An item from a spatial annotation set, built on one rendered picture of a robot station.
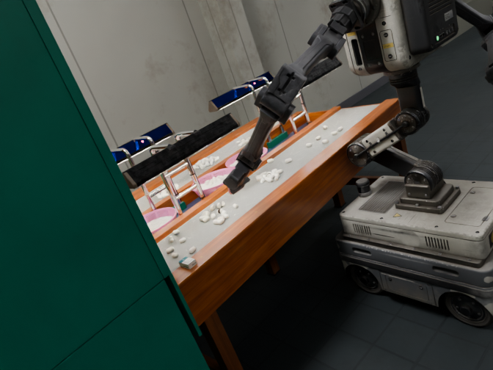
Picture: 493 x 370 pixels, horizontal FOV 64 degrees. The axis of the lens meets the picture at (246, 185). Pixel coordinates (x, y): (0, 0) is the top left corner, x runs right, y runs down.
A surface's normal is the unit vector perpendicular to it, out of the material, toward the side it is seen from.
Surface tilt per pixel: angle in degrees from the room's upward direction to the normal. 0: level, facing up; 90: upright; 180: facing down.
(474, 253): 90
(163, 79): 90
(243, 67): 90
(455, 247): 90
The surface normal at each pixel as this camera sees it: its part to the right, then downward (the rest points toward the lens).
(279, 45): 0.63, 0.07
